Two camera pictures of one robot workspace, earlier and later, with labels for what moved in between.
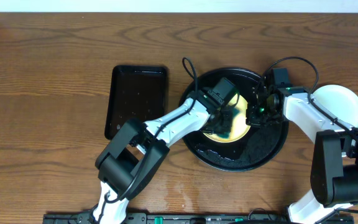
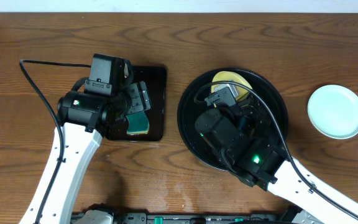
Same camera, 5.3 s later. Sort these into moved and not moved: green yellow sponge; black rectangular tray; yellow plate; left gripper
Moved: green yellow sponge; left gripper; yellow plate
Not moved: black rectangular tray
